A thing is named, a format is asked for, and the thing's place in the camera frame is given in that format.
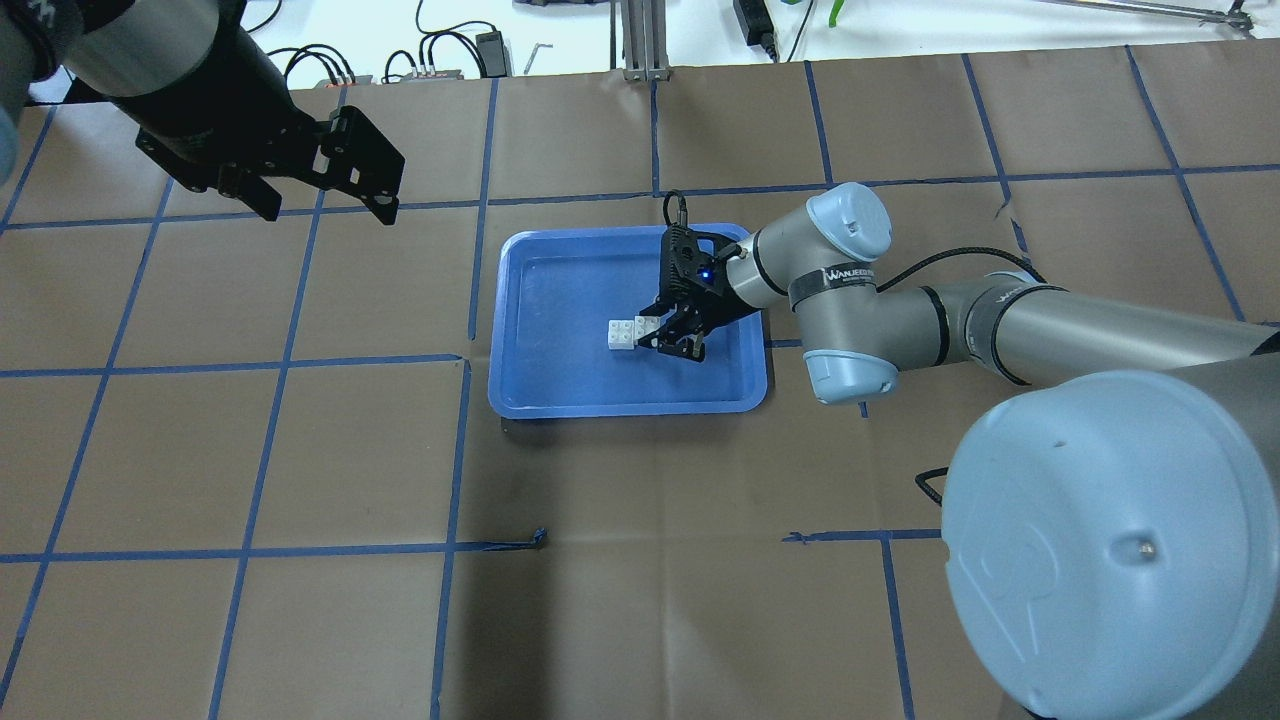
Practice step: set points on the small black power brick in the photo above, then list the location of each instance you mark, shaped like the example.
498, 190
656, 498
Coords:
492, 49

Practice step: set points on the black power adapter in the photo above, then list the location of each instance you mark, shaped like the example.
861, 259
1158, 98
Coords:
756, 24

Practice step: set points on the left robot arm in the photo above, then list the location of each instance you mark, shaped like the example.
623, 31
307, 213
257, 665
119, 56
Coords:
214, 111

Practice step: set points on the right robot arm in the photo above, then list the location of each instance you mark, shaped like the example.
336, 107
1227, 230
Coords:
1112, 530

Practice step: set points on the blue plastic tray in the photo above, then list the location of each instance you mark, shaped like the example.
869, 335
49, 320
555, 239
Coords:
557, 291

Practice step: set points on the white block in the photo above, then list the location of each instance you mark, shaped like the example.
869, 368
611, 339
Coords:
645, 330
621, 335

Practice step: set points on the aluminium frame post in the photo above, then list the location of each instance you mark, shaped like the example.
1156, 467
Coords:
644, 41

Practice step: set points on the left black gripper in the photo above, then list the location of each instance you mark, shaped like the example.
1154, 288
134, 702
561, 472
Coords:
213, 103

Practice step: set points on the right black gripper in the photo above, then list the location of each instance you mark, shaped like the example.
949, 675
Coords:
716, 305

